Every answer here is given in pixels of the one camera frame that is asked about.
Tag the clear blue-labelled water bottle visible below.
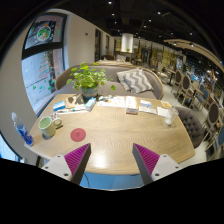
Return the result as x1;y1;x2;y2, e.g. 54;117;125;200
11;111;35;147

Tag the tan paper with dark shapes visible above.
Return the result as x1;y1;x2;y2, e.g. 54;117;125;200
65;94;85;109

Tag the grey zigzag pillow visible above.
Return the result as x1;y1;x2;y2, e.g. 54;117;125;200
116;68;154;94

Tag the plain white paper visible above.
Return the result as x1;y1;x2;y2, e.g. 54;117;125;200
156;106;169;118

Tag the dark-framed decorated window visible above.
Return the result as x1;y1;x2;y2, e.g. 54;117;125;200
21;13;68;114

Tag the grey tufted chair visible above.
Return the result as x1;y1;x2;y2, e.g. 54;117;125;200
175;105;205;149

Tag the white round pillar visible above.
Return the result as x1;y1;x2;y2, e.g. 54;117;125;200
120;32;134;54

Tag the group of ceiling lights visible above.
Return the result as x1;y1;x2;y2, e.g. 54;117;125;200
106;0;208;46

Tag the white rectangular box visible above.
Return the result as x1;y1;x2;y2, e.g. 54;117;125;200
125;95;139;115

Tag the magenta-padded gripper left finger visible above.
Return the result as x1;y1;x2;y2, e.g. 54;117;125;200
41;142;92;185

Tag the group of round-backed chairs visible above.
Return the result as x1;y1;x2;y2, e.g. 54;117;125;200
171;68;224;161

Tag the potted green leafy plant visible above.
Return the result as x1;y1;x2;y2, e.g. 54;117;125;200
65;61;117;100

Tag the light blue tissue pack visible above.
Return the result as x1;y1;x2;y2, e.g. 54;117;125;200
84;97;97;112

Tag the clear drinking glass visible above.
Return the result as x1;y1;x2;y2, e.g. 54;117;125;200
164;106;179;127

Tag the light green mug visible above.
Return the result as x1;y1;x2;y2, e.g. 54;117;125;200
37;115;63;140

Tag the flat round red coaster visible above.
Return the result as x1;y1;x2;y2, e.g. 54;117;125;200
69;127;87;143

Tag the small yellow card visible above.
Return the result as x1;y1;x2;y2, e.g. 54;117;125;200
160;100;172;109

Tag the blue white printed card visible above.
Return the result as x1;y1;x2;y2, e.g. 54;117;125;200
139;99;158;114

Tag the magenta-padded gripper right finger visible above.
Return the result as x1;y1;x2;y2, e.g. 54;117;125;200
132;143;184;186

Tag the curved grey sofa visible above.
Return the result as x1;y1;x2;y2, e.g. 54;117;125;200
54;64;165;100

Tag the small blue white box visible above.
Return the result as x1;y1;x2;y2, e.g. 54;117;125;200
52;101;67;112

